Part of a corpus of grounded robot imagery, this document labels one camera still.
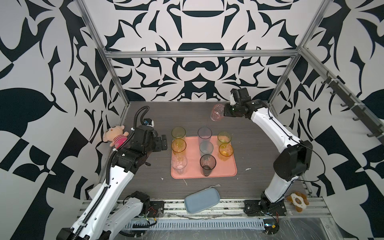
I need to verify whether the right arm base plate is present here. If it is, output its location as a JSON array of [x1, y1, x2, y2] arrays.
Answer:
[[244, 199, 287, 217]]

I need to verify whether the tall dark grey glass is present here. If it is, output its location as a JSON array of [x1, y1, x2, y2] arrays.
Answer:
[[200, 154, 217, 177]]

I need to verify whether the pink plastic tray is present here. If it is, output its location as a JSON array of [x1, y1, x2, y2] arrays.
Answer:
[[171, 136, 237, 179]]

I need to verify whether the orange white plush toy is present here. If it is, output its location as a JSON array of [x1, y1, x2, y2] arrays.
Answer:
[[286, 192, 309, 213]]

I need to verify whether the white cable duct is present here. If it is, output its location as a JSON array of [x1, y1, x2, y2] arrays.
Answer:
[[125, 219, 265, 231]]

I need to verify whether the teal frosted cup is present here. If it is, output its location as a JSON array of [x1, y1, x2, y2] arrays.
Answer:
[[199, 141, 214, 156]]

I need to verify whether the small green circuit board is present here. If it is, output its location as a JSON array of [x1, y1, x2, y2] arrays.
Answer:
[[263, 219, 280, 236]]

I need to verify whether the small green glass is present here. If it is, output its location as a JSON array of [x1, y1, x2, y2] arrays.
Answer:
[[217, 131, 232, 146]]

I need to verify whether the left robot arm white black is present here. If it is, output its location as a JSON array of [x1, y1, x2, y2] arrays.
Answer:
[[56, 126, 168, 240]]

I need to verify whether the tall green glass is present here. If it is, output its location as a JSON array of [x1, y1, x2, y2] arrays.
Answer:
[[171, 127, 186, 140]]

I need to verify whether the tall amber glass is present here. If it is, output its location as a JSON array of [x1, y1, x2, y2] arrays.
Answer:
[[171, 139, 187, 156]]

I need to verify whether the pink plush doll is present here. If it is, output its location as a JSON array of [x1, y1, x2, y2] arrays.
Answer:
[[103, 126, 129, 149]]

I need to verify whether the tall blue glass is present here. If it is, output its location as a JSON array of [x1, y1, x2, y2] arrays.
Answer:
[[197, 127, 213, 145]]

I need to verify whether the wall hook rail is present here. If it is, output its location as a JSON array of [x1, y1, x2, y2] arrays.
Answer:
[[322, 71, 384, 145]]

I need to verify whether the clear stemmed glass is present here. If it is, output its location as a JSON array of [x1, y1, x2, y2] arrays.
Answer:
[[172, 155, 188, 175]]

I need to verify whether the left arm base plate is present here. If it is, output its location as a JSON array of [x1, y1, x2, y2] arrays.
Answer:
[[144, 201, 165, 218]]

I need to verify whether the small yellow glass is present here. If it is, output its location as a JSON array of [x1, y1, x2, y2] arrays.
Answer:
[[218, 143, 234, 161]]

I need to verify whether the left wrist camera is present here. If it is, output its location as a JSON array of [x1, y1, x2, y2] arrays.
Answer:
[[142, 119, 155, 128]]

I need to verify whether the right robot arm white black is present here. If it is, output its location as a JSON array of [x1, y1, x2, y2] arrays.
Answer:
[[224, 88, 313, 212]]

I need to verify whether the small pink glass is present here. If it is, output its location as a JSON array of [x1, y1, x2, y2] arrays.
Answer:
[[210, 104, 225, 122]]

